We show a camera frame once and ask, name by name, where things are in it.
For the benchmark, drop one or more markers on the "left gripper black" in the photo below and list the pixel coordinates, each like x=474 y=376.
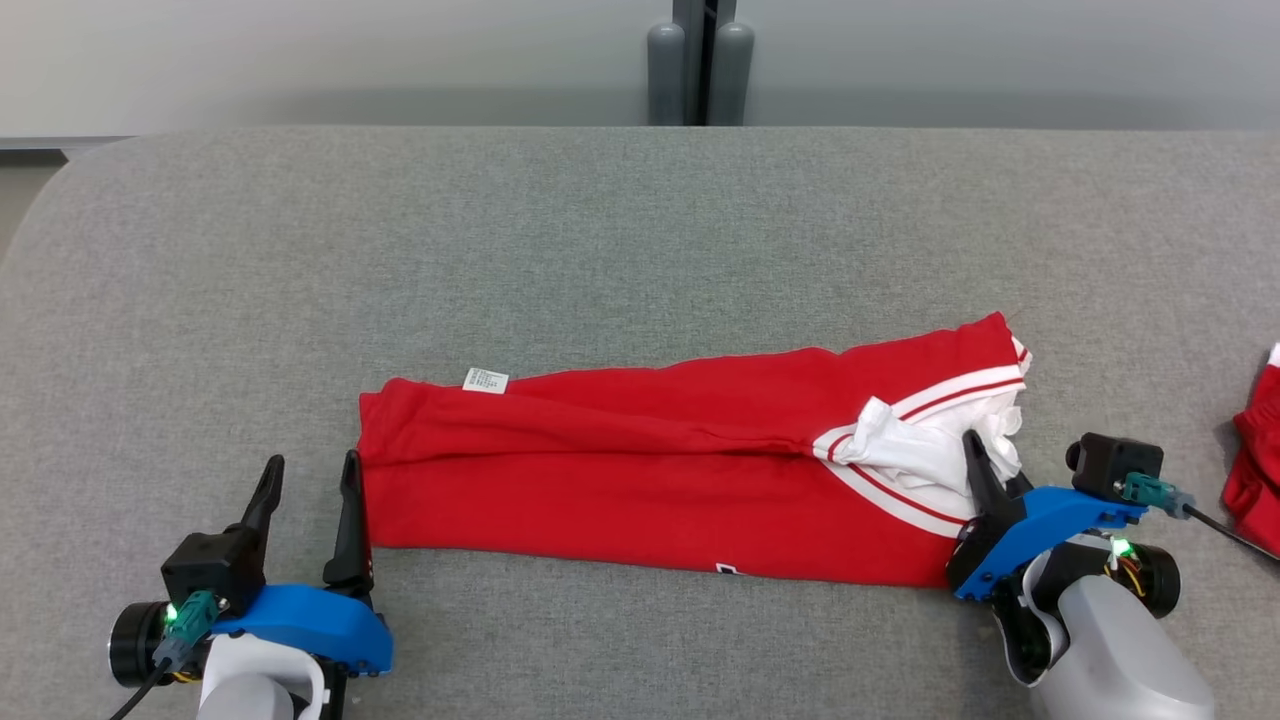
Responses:
x=135 y=645

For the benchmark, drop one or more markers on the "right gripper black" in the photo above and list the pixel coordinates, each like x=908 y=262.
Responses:
x=1155 y=580

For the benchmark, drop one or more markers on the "red shorts with white stripe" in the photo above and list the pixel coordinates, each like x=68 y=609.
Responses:
x=1260 y=450

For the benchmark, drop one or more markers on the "red pants with striped trim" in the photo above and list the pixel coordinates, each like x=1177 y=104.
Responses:
x=600 y=480

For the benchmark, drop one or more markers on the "left wrist camera blue mount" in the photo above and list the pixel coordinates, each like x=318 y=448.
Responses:
x=300 y=620

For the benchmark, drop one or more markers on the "grey partition post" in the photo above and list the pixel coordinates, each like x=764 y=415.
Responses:
x=665 y=70

